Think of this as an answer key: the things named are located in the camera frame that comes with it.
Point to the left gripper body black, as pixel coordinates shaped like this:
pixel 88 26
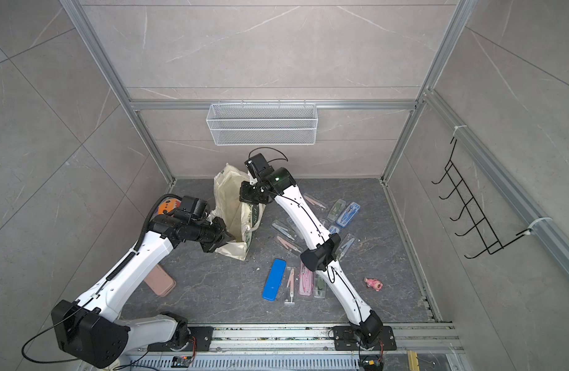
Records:
pixel 213 236

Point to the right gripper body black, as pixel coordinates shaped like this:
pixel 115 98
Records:
pixel 255 195

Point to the cream canvas tote bag leaves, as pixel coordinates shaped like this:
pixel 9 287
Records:
pixel 241 219

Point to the clear case grey compass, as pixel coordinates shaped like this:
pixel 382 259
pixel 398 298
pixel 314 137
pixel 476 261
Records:
pixel 284 229

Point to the clear plastic ruler case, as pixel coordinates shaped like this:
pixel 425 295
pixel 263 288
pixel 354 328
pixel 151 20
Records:
pixel 294 227

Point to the clear case pink compass set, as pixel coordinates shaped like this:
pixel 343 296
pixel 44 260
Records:
pixel 315 202

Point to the clear green stationery case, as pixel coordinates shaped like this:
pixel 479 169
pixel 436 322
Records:
pixel 336 210

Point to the blue clear compass case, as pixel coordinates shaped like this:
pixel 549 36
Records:
pixel 348 214

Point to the pink clear stationery case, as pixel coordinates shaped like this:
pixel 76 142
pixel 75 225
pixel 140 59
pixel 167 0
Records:
pixel 306 281

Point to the clear green compass case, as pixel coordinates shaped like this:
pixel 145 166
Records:
pixel 319 286

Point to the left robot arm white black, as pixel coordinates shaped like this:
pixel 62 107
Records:
pixel 90 329

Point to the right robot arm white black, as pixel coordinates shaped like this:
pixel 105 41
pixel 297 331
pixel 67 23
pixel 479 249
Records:
pixel 267 184

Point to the orange plush fish toy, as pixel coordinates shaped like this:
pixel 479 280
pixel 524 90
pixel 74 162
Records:
pixel 167 205

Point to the small pink toy figure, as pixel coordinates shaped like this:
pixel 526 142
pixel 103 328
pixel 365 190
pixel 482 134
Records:
pixel 374 284

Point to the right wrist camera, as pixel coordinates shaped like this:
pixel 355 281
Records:
pixel 258 167

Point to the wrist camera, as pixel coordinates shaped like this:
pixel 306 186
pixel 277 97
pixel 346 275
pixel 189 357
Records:
pixel 258 167
pixel 191 209

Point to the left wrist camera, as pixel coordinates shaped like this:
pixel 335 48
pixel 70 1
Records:
pixel 191 209

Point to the white wire mesh basket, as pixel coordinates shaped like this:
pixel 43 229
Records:
pixel 263 124

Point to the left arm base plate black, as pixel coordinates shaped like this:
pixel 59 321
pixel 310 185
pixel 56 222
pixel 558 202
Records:
pixel 198 339

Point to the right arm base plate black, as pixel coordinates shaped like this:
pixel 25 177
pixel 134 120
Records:
pixel 348 338

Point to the black wire hook rack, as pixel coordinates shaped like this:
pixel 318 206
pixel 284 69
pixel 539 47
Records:
pixel 471 210

